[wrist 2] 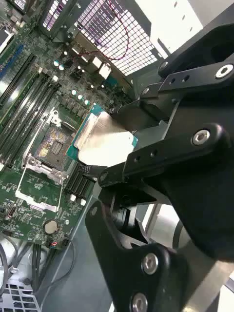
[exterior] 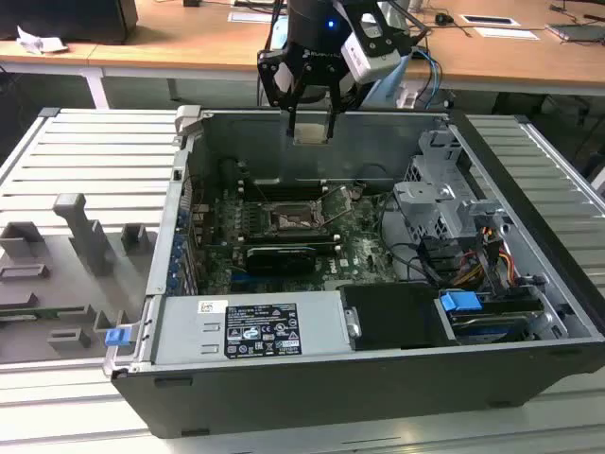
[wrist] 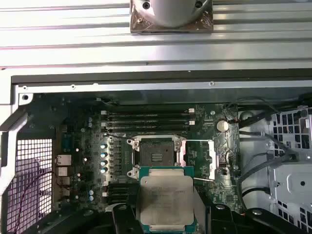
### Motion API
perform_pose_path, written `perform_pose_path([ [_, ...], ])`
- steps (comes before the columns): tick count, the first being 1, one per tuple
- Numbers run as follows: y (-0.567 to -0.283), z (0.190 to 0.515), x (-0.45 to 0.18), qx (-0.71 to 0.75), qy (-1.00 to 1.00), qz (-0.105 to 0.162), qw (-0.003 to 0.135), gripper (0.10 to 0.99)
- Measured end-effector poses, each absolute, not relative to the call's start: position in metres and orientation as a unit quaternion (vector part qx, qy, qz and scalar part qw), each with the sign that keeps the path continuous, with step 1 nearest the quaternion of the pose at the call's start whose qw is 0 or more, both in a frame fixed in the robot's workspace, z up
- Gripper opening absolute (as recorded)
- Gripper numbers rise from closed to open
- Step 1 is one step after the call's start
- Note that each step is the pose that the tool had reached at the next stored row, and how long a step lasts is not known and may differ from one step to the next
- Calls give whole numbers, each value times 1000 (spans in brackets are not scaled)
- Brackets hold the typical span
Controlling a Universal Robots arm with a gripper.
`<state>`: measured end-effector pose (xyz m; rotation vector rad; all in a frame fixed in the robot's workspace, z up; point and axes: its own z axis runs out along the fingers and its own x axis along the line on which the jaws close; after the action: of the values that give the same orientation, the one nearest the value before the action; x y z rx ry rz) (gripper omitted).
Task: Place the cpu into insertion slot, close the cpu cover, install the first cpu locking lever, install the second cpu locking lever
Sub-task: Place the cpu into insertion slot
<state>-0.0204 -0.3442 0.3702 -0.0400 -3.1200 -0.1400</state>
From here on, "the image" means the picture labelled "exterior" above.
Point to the CPU socket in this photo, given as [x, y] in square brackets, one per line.
[295, 220]

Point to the black open PC case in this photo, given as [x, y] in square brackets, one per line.
[331, 402]

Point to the blue case latch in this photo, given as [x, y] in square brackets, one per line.
[117, 337]

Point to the hard disk in blue carrier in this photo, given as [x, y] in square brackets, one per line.
[458, 302]

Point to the silver square CPU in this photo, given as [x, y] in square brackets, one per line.
[310, 134]

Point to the black computer box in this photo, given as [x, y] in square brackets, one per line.
[71, 19]

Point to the black plastic shroud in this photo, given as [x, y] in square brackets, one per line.
[392, 317]

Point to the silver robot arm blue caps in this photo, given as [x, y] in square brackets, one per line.
[392, 87]

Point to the grey power supply unit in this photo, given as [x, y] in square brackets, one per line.
[189, 331]

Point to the green RAM stick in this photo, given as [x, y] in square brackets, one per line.
[42, 313]

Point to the black graphics card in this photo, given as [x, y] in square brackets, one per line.
[279, 260]

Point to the grey metal drive cage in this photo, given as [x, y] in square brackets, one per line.
[425, 198]

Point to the grey parts rack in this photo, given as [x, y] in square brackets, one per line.
[57, 284]

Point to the crumpled white paper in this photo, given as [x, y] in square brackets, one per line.
[35, 42]

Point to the wooden desk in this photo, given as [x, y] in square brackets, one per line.
[189, 42]

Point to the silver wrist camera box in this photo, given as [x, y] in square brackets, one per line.
[373, 61]

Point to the green motherboard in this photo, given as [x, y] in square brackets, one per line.
[364, 255]

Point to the black computer mouse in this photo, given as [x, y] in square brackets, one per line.
[443, 19]

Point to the grey notebook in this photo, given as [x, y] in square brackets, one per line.
[581, 32]

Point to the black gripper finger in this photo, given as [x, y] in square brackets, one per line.
[332, 123]
[271, 80]

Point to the white paper sheet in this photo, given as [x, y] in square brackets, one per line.
[250, 18]
[508, 33]

